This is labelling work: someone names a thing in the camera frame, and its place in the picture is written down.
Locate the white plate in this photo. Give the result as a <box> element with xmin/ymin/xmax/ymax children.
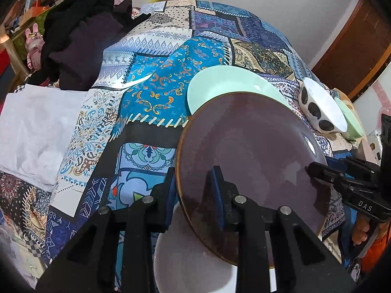
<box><xmin>153</xmin><ymin>204</ymin><xmax>277</xmax><ymax>293</ymax></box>

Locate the white bowl with black spots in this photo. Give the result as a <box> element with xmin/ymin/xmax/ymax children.
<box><xmin>299</xmin><ymin>77</ymin><xmax>347</xmax><ymax>134</ymax></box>

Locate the dark brown plate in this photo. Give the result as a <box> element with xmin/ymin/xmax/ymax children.
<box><xmin>176</xmin><ymin>92</ymin><xmax>331</xmax><ymax>264</ymax></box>

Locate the mint green bowl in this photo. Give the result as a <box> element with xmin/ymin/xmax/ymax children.
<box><xmin>334</xmin><ymin>97</ymin><xmax>365</xmax><ymax>141</ymax></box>

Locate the right hand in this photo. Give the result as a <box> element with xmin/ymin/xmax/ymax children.
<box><xmin>352</xmin><ymin>213</ymin><xmax>370</xmax><ymax>245</ymax></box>

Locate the brown wooden door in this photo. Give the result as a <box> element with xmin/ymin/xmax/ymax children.
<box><xmin>313</xmin><ymin>0</ymin><xmax>390</xmax><ymax>100</ymax></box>

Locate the blue patchwork tablecloth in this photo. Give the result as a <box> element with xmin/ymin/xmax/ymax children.
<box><xmin>0</xmin><ymin>0</ymin><xmax>352</xmax><ymax>281</ymax></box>

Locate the white folded cloth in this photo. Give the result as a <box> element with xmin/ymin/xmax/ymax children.
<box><xmin>0</xmin><ymin>85</ymin><xmax>86</xmax><ymax>192</ymax></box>

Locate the mint green plate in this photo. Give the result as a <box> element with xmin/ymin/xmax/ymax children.
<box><xmin>187</xmin><ymin>65</ymin><xmax>290</xmax><ymax>115</ymax></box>

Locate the pink bunny toy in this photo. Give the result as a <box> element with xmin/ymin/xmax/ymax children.
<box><xmin>24</xmin><ymin>22</ymin><xmax>44</xmax><ymax>72</ymax></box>

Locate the black clothing pile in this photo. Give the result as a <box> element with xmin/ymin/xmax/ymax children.
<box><xmin>27</xmin><ymin>0</ymin><xmax>150</xmax><ymax>91</ymax></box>

